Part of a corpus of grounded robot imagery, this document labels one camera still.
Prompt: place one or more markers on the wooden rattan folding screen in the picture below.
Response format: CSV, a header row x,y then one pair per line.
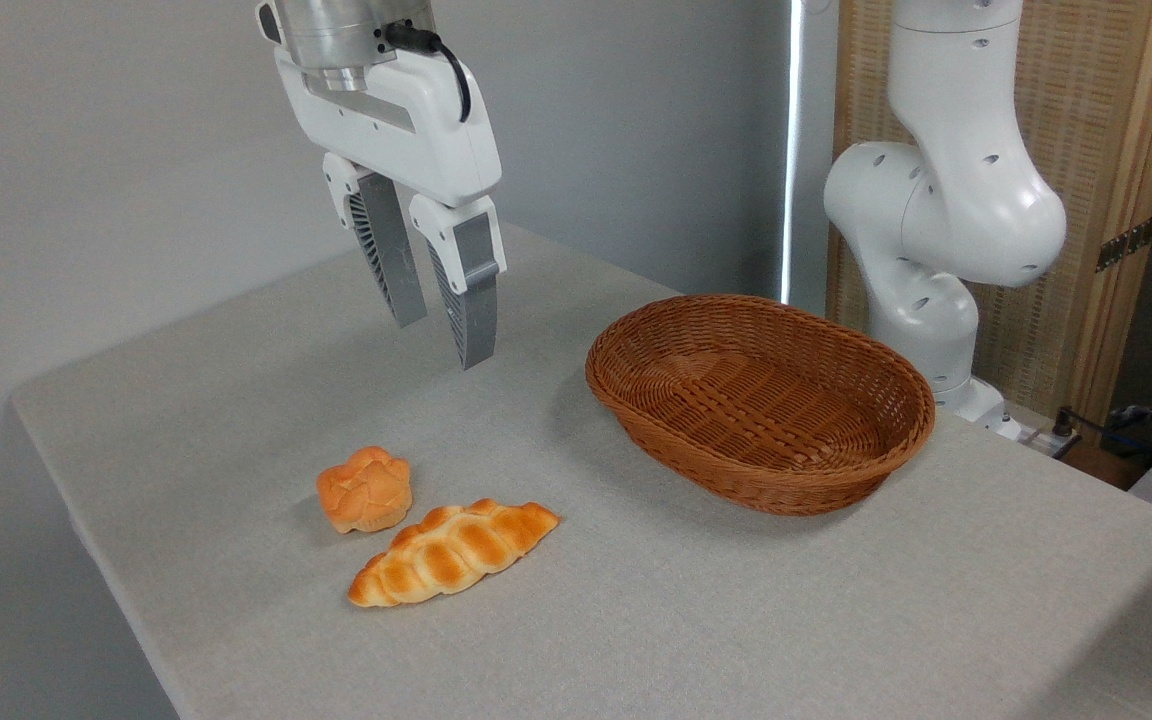
x,y
1096,120

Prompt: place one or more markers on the grey tablecloth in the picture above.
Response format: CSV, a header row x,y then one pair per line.
x,y
636,620

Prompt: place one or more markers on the metal screen hinge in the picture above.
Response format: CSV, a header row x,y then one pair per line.
x,y
1126,243

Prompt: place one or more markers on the long braided bread loaf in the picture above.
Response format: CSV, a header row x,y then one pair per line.
x,y
451,550

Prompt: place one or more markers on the brown wicker basket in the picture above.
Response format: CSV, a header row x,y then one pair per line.
x,y
736,400

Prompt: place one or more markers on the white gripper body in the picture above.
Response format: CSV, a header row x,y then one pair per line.
x,y
406,130

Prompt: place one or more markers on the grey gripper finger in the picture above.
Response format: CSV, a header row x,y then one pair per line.
x,y
476,300
389,250

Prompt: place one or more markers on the brown wooden box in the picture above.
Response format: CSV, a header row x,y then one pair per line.
x,y
1101,463

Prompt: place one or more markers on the round orange bread bun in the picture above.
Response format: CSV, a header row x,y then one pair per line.
x,y
366,490

